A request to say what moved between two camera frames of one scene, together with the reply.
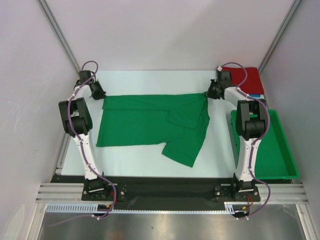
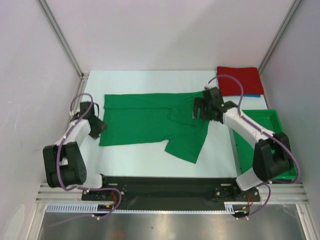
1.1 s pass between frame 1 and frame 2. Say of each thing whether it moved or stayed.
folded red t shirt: stayed
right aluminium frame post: stayed
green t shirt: stayed
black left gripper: moved
